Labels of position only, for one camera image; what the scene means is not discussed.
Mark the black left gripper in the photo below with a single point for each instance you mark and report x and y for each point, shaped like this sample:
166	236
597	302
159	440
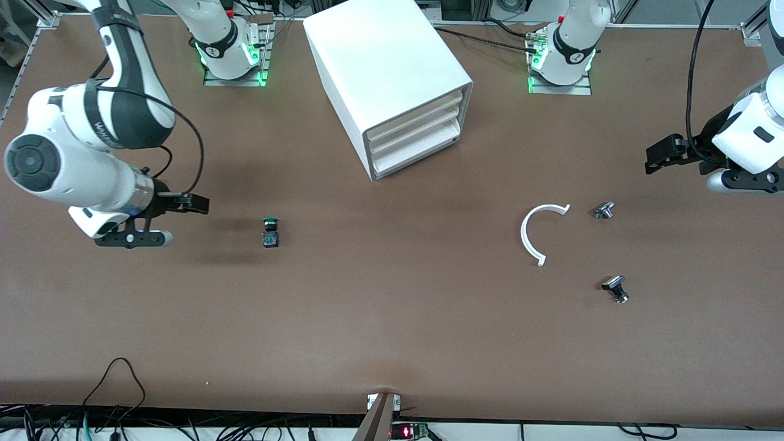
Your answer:
702	146

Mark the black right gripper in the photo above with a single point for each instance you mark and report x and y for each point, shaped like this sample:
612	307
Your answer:
164	203

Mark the green push button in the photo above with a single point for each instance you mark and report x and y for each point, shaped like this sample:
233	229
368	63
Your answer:
271	236

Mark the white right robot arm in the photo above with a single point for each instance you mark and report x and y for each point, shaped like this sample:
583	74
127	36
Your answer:
73	177

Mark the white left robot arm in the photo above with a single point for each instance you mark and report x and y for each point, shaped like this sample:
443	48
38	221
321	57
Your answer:
569	55

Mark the chrome tee fitting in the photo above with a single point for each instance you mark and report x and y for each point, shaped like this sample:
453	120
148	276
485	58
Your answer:
604	211

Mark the lower small metal part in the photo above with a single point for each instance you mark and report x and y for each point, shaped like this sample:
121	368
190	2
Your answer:
614	283

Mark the circuit board with red light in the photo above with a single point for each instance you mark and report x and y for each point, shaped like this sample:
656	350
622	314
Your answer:
407	432

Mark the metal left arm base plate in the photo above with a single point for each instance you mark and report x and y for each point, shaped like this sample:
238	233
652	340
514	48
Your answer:
560	90

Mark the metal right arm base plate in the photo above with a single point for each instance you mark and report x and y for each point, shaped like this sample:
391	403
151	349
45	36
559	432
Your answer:
236	82

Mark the aluminium camera post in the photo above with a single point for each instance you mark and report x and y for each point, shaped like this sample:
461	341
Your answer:
373	422

